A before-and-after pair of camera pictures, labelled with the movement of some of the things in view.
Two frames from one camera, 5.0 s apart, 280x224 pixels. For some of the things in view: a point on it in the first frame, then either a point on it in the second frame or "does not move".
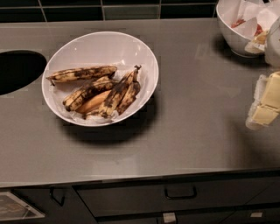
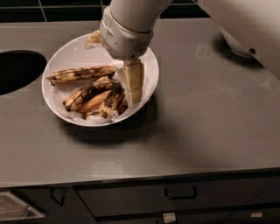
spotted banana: [83, 73] does not move
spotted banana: [98, 86] does not move
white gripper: [274, 46] -> [123, 39]
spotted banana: [117, 92] does not move
